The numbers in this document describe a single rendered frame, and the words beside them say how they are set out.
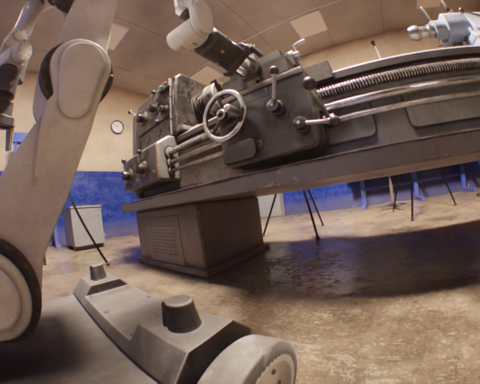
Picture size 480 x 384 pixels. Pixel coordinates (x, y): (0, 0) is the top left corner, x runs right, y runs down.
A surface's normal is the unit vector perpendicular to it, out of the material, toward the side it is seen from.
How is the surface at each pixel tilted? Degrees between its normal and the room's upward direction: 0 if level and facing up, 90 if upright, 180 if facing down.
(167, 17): 180
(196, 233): 90
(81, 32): 90
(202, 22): 99
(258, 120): 90
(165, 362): 45
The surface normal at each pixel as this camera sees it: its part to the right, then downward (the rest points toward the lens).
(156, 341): -0.48, -0.69
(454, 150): -0.58, 0.03
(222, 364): -0.27, -0.96
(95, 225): 0.85, -0.15
